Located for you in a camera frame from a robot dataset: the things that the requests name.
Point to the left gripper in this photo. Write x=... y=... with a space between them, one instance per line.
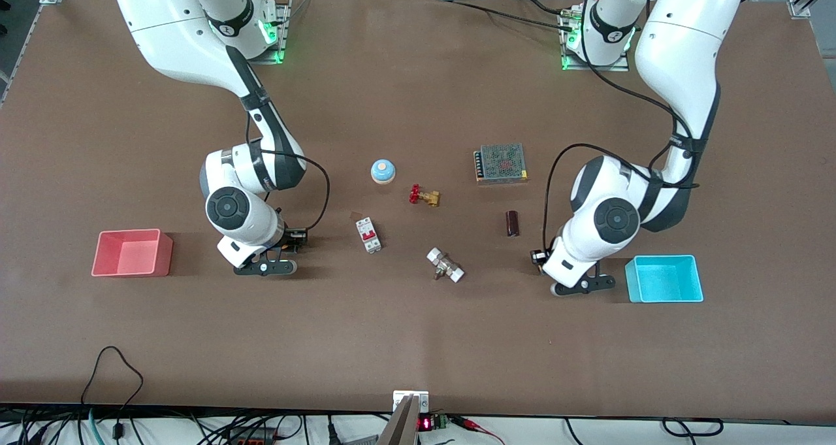
x=543 y=257

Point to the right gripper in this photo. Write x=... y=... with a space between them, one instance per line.
x=292 y=238

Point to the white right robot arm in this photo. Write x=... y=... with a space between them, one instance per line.
x=170 y=33

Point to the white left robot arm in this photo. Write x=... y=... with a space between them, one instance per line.
x=679 y=46

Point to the dark red cylinder capacitor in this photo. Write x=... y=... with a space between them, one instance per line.
x=513 y=223

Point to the white red circuit breaker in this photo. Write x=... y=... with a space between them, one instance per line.
x=369 y=234

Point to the metal fitting with white caps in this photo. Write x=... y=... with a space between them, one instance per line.
x=444 y=265

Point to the metal mesh power supply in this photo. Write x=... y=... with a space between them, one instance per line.
x=501 y=164

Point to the blue dome button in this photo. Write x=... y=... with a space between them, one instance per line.
x=383 y=170

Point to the cyan plastic box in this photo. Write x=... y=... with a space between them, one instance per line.
x=686 y=288

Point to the pink plastic box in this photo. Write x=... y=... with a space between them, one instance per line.
x=130 y=255

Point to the red clip lead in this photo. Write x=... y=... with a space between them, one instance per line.
x=471 y=424

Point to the red LED display module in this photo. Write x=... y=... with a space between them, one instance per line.
x=425 y=423

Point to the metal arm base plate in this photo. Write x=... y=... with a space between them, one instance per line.
x=281 y=46
x=614 y=66

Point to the grey metal camera bracket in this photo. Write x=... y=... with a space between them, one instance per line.
x=401 y=425

